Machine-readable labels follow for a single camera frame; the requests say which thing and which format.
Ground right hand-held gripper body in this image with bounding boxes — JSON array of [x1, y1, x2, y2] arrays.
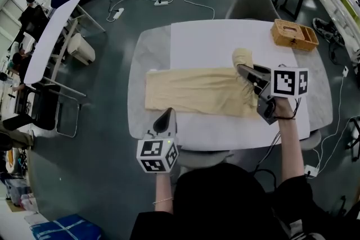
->
[[256, 65, 309, 125]]

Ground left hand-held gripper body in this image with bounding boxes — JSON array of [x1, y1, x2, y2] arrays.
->
[[137, 131, 180, 175]]

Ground beige trousers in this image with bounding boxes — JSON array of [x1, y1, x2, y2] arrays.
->
[[145, 47, 262, 119]]

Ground person's right forearm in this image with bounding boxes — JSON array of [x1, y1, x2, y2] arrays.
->
[[274, 97, 306, 186]]

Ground person's left forearm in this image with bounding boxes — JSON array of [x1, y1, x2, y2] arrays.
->
[[153, 173, 174, 214]]

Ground wicker basket box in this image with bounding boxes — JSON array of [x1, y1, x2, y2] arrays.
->
[[270, 19, 320, 52]]

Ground white paper sheet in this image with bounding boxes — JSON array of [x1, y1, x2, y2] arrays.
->
[[170, 19, 312, 151]]

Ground dark sneakers heap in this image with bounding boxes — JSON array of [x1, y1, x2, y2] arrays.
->
[[312, 17, 345, 47]]

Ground black office chair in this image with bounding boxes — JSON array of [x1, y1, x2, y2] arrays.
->
[[345, 116, 360, 162]]

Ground white shelving rack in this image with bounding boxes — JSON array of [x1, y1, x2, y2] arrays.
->
[[312, 0, 360, 65]]

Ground person's black top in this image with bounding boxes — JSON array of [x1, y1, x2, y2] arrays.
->
[[129, 162, 360, 240]]

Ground green box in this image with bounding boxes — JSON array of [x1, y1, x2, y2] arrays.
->
[[339, 0, 360, 13]]

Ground white trash bin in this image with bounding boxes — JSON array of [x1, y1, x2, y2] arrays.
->
[[67, 33, 96, 66]]

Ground blue wrapped package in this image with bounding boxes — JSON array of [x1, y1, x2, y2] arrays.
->
[[29, 213, 104, 240]]

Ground white oval table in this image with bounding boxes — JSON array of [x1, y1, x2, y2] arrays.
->
[[24, 0, 106, 99]]

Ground silver bracelet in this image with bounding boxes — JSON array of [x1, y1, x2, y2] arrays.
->
[[153, 197, 174, 206]]

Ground white power cable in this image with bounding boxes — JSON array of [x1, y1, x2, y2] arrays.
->
[[168, 0, 216, 20]]

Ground black metal-frame chair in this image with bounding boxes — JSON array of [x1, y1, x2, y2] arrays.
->
[[15, 84, 82, 138]]

